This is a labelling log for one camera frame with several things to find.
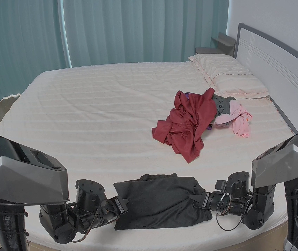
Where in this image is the pale pink pillow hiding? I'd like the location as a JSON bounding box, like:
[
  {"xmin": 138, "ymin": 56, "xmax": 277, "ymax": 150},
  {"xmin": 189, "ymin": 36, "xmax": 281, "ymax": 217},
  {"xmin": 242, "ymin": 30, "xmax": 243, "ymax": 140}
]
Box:
[{"xmin": 188, "ymin": 53, "xmax": 270, "ymax": 99}]

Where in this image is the grey bedside table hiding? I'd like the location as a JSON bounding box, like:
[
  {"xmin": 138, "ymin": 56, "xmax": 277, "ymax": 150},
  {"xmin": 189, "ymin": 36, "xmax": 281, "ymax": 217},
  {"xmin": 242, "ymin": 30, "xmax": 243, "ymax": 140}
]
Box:
[{"xmin": 195, "ymin": 32, "xmax": 236, "ymax": 58}]

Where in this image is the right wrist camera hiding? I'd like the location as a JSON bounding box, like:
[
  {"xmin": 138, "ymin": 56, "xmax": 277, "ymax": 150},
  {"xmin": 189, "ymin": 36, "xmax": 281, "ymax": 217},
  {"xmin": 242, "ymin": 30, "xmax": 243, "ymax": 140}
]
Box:
[{"xmin": 215, "ymin": 180, "xmax": 228, "ymax": 193}]

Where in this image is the grey garment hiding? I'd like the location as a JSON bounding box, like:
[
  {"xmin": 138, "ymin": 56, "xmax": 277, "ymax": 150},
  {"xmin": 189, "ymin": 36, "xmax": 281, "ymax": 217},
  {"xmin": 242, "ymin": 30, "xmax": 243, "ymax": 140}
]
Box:
[{"xmin": 211, "ymin": 94, "xmax": 237, "ymax": 120}]

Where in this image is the pink garment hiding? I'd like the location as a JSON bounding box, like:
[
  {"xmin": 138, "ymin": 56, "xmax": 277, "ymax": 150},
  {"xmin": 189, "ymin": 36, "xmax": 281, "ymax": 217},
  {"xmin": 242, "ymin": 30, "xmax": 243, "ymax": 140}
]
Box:
[{"xmin": 213, "ymin": 100, "xmax": 253, "ymax": 138}]

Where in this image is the dark red garment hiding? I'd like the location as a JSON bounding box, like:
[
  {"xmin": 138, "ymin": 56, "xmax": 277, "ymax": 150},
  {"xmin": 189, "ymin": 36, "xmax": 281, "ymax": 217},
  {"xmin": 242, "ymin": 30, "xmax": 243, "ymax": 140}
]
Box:
[{"xmin": 152, "ymin": 87, "xmax": 217, "ymax": 164}]

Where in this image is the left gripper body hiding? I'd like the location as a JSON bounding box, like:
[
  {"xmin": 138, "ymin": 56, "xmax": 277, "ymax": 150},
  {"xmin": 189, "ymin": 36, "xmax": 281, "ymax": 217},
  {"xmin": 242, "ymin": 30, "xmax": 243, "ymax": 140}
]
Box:
[{"xmin": 101, "ymin": 196, "xmax": 128, "ymax": 220}]

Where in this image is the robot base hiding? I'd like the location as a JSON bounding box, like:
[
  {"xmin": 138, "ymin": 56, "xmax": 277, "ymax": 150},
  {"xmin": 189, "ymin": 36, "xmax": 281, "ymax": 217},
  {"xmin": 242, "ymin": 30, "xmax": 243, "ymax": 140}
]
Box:
[{"xmin": 284, "ymin": 238, "xmax": 298, "ymax": 251}]

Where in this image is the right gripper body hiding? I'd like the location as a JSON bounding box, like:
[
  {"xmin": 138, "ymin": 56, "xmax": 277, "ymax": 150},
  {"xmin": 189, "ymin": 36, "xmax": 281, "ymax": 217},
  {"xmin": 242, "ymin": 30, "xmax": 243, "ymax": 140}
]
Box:
[{"xmin": 197, "ymin": 191, "xmax": 227, "ymax": 212}]

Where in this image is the bed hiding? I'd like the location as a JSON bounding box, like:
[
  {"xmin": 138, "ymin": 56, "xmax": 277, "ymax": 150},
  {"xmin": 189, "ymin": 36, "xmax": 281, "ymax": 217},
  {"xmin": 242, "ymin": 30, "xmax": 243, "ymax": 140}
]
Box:
[{"xmin": 0, "ymin": 22, "xmax": 298, "ymax": 248}]

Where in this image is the black cable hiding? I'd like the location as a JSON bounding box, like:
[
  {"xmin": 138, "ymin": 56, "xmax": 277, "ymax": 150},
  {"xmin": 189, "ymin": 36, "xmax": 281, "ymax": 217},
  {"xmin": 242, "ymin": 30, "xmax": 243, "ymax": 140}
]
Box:
[
  {"xmin": 72, "ymin": 217, "xmax": 98, "ymax": 243},
  {"xmin": 215, "ymin": 205, "xmax": 244, "ymax": 231}
]

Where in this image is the blue-green curtain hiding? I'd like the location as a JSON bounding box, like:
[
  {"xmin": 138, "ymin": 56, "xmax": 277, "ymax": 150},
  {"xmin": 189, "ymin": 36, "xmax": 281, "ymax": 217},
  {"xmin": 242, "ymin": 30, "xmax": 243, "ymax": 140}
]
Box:
[
  {"xmin": 61, "ymin": 0, "xmax": 231, "ymax": 69},
  {"xmin": 0, "ymin": 0, "xmax": 72, "ymax": 101}
]

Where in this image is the black garment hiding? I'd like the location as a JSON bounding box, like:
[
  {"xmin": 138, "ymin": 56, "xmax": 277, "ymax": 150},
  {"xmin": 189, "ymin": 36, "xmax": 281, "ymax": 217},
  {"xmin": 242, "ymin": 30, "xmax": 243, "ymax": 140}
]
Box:
[{"xmin": 113, "ymin": 173, "xmax": 213, "ymax": 231}]

